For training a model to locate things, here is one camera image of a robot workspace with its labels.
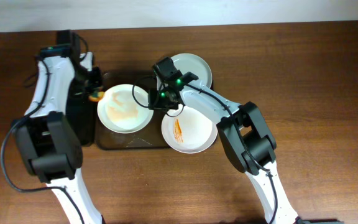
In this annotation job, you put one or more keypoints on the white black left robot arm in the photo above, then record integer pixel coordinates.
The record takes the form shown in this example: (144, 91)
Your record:
(58, 123)

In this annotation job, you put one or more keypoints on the white plate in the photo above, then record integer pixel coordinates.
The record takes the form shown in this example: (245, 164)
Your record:
(188, 131)
(120, 113)

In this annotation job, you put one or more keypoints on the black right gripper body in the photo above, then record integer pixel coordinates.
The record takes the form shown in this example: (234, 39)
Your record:
(155, 99)

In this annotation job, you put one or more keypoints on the black sponge tray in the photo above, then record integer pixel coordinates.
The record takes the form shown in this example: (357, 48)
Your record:
(80, 113)

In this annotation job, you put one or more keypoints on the yellow green sponge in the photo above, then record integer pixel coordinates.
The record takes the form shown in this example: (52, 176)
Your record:
(96, 96)

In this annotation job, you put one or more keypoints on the brown serving tray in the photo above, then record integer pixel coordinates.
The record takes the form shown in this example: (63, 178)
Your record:
(149, 137)

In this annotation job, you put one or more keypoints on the grey-green plate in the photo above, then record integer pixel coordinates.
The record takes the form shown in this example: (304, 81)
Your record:
(187, 62)

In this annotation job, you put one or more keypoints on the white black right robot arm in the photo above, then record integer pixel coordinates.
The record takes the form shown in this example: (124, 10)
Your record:
(247, 141)

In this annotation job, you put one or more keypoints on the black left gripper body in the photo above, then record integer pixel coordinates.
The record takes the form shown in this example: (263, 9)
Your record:
(95, 83)

